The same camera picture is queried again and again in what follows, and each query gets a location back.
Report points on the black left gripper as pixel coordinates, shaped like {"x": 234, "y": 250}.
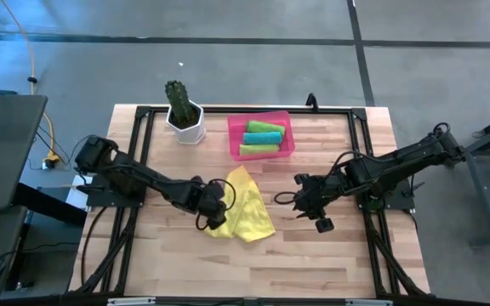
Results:
{"x": 202, "y": 202}

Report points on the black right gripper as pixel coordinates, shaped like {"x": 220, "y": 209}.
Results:
{"x": 319, "y": 193}

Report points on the yellow microfiber towel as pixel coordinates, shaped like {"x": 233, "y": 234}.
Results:
{"x": 251, "y": 212}

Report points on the lime green microfiber towel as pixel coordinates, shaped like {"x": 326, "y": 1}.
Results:
{"x": 260, "y": 149}

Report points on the teal microfiber towel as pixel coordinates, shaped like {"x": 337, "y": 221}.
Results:
{"x": 262, "y": 138}

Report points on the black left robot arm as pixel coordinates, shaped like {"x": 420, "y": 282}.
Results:
{"x": 143, "y": 178}

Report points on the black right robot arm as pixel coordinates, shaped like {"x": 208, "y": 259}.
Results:
{"x": 398, "y": 168}

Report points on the pink plastic basket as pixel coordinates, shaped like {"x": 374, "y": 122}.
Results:
{"x": 235, "y": 127}

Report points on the black clamp hook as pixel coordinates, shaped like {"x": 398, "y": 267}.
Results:
{"x": 311, "y": 102}

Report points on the green cactus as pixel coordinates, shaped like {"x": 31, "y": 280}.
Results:
{"x": 177, "y": 100}

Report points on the white paper sheet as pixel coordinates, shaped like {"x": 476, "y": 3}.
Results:
{"x": 74, "y": 197}

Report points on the yellow power plug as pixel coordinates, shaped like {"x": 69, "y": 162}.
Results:
{"x": 51, "y": 161}

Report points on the dark grey desk top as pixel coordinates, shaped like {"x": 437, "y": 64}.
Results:
{"x": 7, "y": 149}

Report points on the black aluminium table frame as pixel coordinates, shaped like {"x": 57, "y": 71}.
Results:
{"x": 249, "y": 110}

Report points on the silver metal bracket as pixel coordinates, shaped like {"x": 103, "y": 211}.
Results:
{"x": 130, "y": 302}
{"x": 368, "y": 302}

